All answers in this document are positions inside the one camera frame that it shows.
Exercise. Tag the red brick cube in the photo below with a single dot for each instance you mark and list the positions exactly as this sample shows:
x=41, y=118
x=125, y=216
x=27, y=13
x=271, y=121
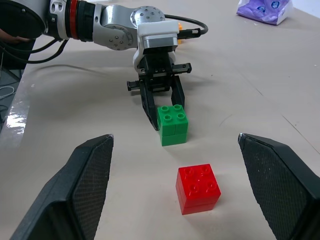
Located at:
x=197, y=188

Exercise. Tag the yellow brick cube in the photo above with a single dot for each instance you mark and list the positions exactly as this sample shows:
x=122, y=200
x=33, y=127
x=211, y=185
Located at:
x=180, y=26

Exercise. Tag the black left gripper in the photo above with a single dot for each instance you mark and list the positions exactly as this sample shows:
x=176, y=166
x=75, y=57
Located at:
x=158, y=72

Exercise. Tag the purple tissue pack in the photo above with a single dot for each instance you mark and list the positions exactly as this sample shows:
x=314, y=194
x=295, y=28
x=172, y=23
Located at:
x=265, y=10

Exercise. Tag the green brick cube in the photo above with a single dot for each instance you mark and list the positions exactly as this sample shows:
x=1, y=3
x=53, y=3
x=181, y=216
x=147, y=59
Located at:
x=172, y=125

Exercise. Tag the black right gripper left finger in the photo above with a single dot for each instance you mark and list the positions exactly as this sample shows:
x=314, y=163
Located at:
x=62, y=195

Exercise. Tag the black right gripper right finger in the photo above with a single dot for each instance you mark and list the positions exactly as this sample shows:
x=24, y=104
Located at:
x=282, y=190

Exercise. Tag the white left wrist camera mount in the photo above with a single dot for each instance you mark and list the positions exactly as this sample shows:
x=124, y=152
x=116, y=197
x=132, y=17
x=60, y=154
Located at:
x=157, y=28

